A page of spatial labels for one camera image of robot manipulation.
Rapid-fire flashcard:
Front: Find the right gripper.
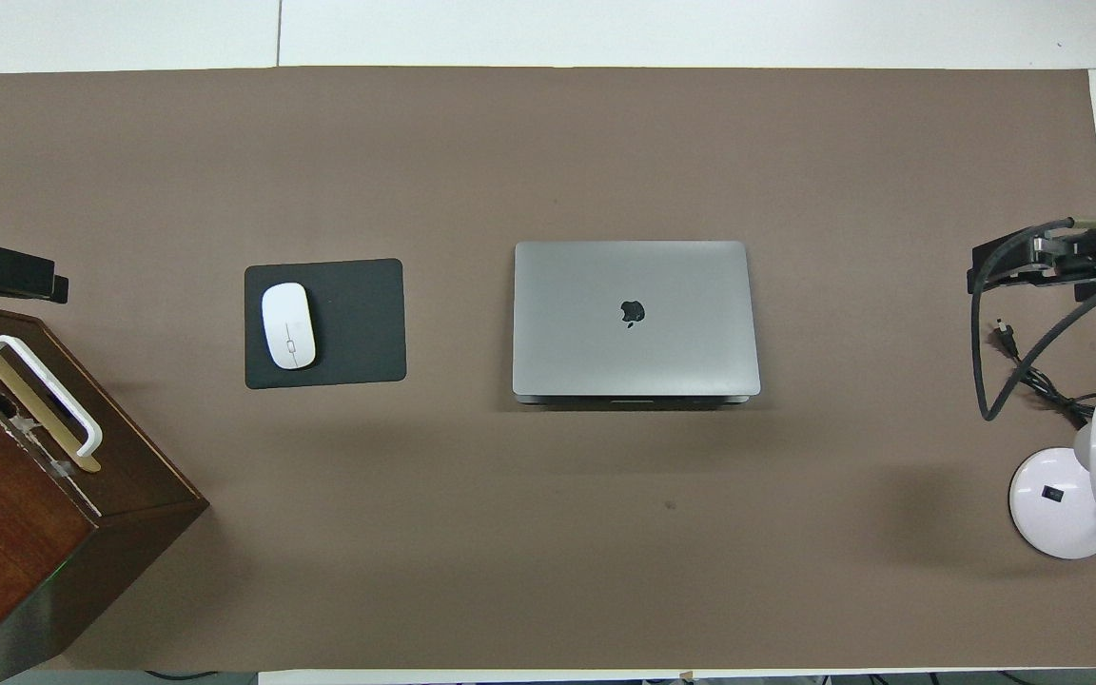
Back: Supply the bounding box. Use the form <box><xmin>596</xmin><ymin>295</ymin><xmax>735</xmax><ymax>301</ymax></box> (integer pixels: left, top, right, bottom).
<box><xmin>967</xmin><ymin>230</ymin><xmax>1096</xmax><ymax>295</ymax></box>

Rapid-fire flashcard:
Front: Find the silver grey laptop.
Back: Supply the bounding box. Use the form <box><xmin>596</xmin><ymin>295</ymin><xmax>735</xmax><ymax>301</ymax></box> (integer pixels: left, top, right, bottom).
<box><xmin>512</xmin><ymin>241</ymin><xmax>762</xmax><ymax>406</ymax></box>

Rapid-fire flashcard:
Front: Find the white desk lamp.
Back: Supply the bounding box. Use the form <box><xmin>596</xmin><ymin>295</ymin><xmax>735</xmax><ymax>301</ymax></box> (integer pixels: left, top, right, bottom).
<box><xmin>1008</xmin><ymin>392</ymin><xmax>1096</xmax><ymax>560</ymax></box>

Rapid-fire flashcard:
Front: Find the dark brown wooden box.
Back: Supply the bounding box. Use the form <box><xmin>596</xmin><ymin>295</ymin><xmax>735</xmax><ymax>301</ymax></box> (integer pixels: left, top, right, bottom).
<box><xmin>0</xmin><ymin>297</ymin><xmax>210</xmax><ymax>685</ymax></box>

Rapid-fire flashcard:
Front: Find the white computer mouse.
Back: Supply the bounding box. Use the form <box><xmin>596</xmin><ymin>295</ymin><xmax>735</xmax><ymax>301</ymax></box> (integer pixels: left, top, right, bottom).
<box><xmin>261</xmin><ymin>283</ymin><xmax>318</xmax><ymax>371</ymax></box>

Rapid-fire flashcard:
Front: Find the black mouse pad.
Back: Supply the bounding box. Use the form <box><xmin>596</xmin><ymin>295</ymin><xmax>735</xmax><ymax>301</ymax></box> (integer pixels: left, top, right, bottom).
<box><xmin>244</xmin><ymin>258</ymin><xmax>408</xmax><ymax>390</ymax></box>

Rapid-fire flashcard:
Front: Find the brown table mat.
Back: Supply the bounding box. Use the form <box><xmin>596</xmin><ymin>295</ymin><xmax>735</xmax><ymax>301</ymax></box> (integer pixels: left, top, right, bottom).
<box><xmin>0</xmin><ymin>66</ymin><xmax>1096</xmax><ymax>671</ymax></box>

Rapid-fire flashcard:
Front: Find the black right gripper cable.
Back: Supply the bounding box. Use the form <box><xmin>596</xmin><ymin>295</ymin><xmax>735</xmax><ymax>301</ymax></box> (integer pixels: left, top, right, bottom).
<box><xmin>972</xmin><ymin>216</ymin><xmax>1096</xmax><ymax>422</ymax></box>

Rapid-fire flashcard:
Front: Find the white box handle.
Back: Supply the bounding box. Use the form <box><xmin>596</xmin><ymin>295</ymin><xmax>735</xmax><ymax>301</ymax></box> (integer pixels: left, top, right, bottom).
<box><xmin>0</xmin><ymin>334</ymin><xmax>104</xmax><ymax>459</ymax></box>

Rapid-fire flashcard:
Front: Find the black lamp power cable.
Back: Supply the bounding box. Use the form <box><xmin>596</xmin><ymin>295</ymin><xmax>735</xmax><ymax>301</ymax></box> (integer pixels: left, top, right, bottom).
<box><xmin>990</xmin><ymin>321</ymin><xmax>1096</xmax><ymax>429</ymax></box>

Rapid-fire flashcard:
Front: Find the brass handle plate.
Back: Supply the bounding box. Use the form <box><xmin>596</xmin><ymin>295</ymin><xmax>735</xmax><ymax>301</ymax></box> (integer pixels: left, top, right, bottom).
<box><xmin>0</xmin><ymin>335</ymin><xmax>103</xmax><ymax>474</ymax></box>

